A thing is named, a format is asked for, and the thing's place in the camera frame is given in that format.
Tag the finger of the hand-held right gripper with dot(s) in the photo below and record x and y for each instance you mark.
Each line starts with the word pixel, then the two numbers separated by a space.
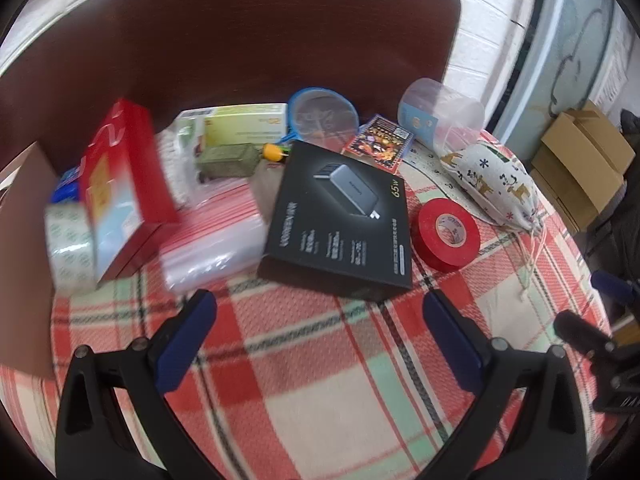
pixel 580 330
pixel 612 285

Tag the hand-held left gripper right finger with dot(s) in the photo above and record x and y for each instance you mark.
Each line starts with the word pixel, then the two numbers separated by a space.
pixel 452 345

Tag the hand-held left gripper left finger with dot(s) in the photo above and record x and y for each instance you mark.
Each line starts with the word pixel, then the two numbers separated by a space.
pixel 182 345

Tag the large red tape roll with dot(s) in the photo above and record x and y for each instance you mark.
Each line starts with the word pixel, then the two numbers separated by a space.
pixel 445 232

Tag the patterned white tape roll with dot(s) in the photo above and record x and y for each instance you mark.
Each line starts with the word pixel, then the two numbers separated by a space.
pixel 70 250

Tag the black charger box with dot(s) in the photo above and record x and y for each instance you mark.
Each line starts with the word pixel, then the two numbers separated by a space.
pixel 340 225

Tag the red gift box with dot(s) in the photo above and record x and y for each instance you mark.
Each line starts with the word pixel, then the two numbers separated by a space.
pixel 117 185

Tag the brown cardboard box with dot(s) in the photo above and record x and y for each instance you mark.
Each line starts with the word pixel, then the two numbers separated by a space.
pixel 25 260

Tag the olive green packet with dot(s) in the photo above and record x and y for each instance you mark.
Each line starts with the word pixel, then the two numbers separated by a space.
pixel 227 160

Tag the pale green carton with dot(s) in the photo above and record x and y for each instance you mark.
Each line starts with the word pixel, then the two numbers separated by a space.
pixel 245 122

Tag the plain cardboard carton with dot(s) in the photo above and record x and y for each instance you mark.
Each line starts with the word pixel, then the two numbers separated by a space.
pixel 582 145
pixel 565 200

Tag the stack of clear zip bags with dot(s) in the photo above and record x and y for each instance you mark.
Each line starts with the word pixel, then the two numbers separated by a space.
pixel 215 245

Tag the red plaid blanket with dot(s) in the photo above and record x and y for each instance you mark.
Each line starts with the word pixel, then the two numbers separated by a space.
pixel 310 410

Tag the clear bag with white contents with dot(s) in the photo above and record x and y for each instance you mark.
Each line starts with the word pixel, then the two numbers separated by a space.
pixel 177 160

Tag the small yellow toy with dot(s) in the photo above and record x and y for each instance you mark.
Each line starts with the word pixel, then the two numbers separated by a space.
pixel 274 152

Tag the dark colourful card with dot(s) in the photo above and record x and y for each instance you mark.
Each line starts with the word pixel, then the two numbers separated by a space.
pixel 377 140

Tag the clear plastic cup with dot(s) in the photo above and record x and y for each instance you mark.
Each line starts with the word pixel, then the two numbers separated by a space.
pixel 440 115

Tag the pale blue panel with drawing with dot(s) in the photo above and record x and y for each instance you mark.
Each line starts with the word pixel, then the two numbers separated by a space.
pixel 565 40

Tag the brown headboard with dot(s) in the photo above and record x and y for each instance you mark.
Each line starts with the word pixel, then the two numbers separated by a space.
pixel 225 35

